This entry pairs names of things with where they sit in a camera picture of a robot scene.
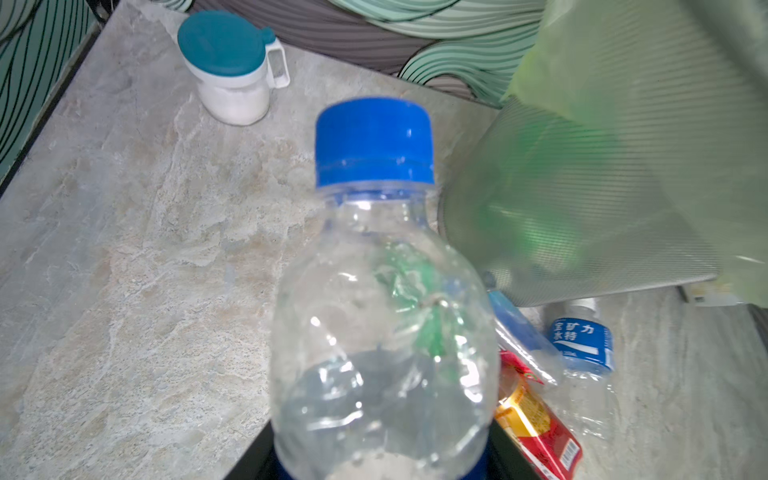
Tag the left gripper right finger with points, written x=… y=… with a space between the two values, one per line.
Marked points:
x=505 y=461

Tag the red yellow label bottle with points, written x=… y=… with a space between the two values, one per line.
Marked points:
x=546 y=443

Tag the white yogurt cup blue lid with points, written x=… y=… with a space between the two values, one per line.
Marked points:
x=712 y=293

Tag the mesh bin with green liner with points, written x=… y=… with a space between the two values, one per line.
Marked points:
x=632 y=154

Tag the clear bottle white cap blue label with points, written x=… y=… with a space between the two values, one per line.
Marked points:
x=585 y=399

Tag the white jar with teal lid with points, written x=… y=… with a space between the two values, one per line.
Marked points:
x=236 y=65

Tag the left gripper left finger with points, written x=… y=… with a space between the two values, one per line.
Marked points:
x=259 y=462

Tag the clear bottle blue cap slanted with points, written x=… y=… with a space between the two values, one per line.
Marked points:
x=522 y=346

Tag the pepsi label clear bottle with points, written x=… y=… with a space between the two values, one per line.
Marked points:
x=350 y=397

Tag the green sprite bottle near bin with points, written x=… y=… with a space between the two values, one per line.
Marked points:
x=416 y=291

